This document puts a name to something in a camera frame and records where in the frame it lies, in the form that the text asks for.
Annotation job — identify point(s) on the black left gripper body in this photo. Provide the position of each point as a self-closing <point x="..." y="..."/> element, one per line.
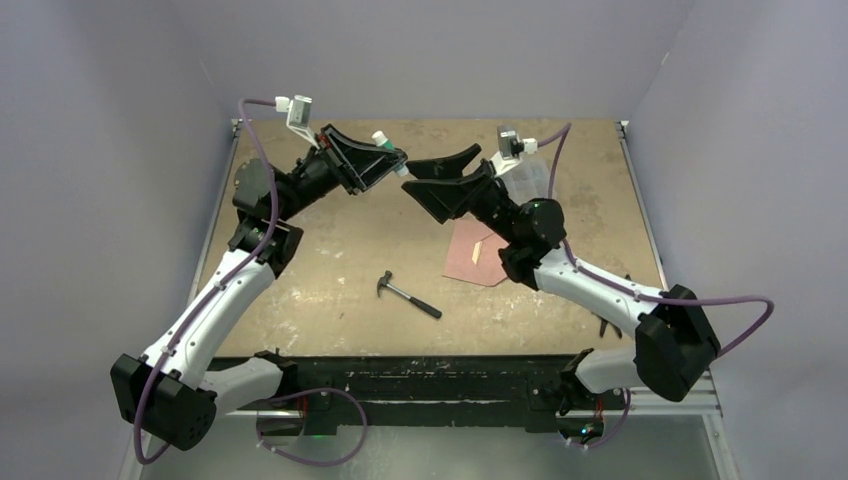
<point x="318" y="176"/>

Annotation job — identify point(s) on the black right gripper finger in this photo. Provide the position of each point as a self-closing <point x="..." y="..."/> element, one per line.
<point x="446" y="195"/>
<point x="447" y="167"/>

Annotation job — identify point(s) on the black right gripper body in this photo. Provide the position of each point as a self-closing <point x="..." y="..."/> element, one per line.
<point x="494" y="208"/>

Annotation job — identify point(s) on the white green glue stick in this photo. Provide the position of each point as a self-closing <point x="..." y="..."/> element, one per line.
<point x="380" y="139"/>

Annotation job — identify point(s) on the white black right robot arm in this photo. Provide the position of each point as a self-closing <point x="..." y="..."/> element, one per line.
<point x="673" y="341"/>

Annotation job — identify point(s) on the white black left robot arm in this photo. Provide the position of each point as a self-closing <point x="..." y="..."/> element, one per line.
<point x="168" y="391"/>

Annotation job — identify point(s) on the clear plastic screw organizer box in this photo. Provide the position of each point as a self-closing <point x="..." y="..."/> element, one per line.
<point x="529" y="180"/>

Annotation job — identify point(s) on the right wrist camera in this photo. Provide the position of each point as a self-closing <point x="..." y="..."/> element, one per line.
<point x="512" y="149"/>

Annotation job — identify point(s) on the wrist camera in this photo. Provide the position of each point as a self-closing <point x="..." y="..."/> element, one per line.
<point x="298" y="111"/>
<point x="512" y="149"/>

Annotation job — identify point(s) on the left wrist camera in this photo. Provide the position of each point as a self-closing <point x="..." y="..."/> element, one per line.
<point x="298" y="111"/>

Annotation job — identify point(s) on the black handled hammer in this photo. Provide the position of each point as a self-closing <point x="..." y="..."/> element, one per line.
<point x="384" y="283"/>

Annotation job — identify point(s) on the black handled pliers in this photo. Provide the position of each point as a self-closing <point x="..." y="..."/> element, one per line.
<point x="614" y="299"/>

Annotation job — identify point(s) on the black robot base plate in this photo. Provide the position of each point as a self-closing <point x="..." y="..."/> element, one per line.
<point x="466" y="391"/>

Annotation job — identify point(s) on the aluminium frame rail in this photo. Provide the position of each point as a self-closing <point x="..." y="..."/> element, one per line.
<point x="176" y="388"/>

